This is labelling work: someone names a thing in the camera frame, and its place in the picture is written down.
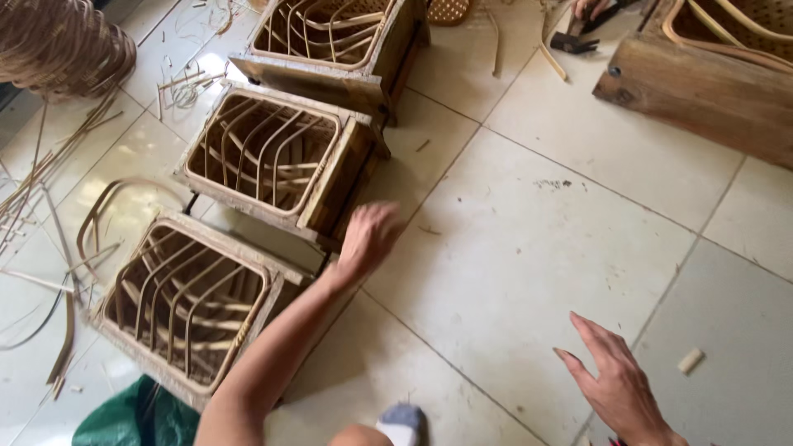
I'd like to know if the rattan basket frame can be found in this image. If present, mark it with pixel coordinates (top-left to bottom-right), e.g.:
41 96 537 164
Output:
101 223 274 395
184 93 343 219
250 0 398 73
661 0 793 76

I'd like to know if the heap of loose rattan strips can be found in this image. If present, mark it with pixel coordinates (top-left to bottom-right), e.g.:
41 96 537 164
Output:
0 87 128 397

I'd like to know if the person's leg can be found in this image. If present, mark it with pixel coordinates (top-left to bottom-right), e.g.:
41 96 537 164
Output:
327 424 395 446

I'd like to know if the thick pale rattan strip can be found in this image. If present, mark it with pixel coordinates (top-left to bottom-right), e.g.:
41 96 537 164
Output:
538 0 569 83

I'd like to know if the black hammer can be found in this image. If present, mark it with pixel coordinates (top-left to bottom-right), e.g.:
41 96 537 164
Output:
549 15 602 56

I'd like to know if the person's right hand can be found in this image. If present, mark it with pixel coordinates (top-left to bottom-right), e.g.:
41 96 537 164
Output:
553 311 675 443

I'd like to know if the small woven rattan panel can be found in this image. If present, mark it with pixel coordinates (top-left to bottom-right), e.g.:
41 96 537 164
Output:
426 0 473 27

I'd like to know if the green cloth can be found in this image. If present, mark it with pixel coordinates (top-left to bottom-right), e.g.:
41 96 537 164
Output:
71 373 202 446

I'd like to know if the wooden basket mould box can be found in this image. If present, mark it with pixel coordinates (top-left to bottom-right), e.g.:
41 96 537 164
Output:
88 209 330 413
228 0 432 128
173 81 392 250

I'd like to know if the black hand tool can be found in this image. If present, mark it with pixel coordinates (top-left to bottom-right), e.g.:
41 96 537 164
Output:
580 0 628 36

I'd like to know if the bent brown rattan strip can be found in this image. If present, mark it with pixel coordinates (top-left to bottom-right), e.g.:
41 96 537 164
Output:
76 177 190 280

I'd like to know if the small pale wood piece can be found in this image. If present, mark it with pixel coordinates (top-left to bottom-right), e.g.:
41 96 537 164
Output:
677 347 706 375

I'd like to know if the coil of thin rattan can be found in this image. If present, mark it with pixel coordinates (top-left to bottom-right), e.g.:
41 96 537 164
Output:
155 59 227 121

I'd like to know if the stack of woven rattan baskets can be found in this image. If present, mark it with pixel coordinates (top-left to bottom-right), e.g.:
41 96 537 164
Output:
0 0 138 100

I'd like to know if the large wooden basket mould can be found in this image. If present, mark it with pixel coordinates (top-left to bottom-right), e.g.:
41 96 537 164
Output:
591 0 793 172

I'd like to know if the person's left hand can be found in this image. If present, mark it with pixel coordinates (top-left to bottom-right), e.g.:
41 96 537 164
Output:
336 201 408 281

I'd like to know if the thin rattan stick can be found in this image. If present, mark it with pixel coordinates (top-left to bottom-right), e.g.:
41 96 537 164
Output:
487 9 501 78

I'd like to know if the white and grey sock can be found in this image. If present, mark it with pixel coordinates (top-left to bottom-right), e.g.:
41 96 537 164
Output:
375 403 429 446

